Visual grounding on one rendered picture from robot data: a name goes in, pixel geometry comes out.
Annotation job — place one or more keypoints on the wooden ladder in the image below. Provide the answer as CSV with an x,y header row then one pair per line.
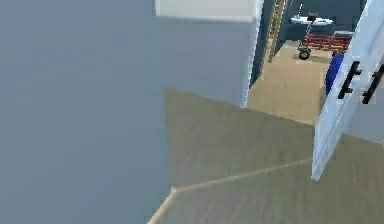
x,y
275,26

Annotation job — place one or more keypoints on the white room door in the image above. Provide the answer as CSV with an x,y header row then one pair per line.
x,y
336,113

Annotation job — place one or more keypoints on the red wagon with black wheels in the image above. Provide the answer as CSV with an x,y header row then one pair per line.
x,y
325,42

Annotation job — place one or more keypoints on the blue bin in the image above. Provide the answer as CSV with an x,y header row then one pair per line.
x,y
334,68

